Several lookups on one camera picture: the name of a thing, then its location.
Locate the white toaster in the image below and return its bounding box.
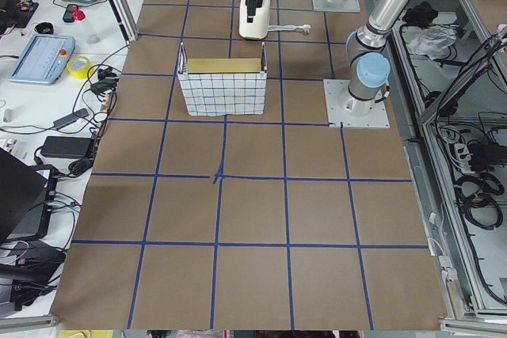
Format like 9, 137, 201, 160
238, 0, 271, 40

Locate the checkered fabric wooden box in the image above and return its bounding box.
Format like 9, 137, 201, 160
177, 44, 268, 117

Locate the white bottle red cap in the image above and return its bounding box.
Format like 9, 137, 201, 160
73, 6, 101, 44

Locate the black phone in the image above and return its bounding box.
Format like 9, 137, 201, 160
63, 4, 78, 24

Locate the yellow tape roll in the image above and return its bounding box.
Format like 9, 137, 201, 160
66, 55, 94, 79

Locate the white toaster power cord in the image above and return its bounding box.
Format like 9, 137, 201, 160
268, 24, 312, 35

